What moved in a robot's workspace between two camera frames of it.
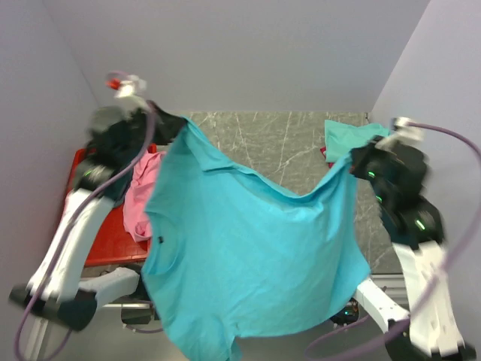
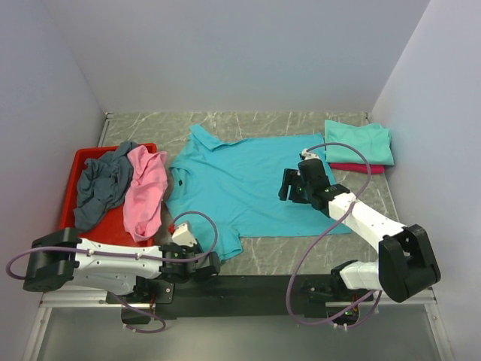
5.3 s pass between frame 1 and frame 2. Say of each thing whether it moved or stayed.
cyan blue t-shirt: moved
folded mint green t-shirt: stayed
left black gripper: moved
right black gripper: moved
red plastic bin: stayed
